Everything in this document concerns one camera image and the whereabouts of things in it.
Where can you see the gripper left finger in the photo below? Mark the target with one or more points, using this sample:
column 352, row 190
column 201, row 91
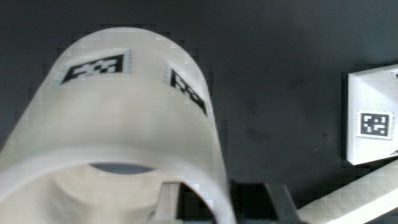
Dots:
column 165, row 214

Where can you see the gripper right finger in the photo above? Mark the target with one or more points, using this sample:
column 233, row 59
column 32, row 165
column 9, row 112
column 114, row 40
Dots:
column 263, row 204

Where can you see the white lamp shade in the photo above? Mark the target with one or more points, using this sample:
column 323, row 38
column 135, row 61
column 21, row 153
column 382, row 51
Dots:
column 114, row 134

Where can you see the white lamp base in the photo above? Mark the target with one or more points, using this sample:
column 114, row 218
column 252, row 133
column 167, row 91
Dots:
column 371, row 115

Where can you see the white U-shaped frame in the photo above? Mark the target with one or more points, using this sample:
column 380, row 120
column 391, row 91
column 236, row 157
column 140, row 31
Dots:
column 359, row 201

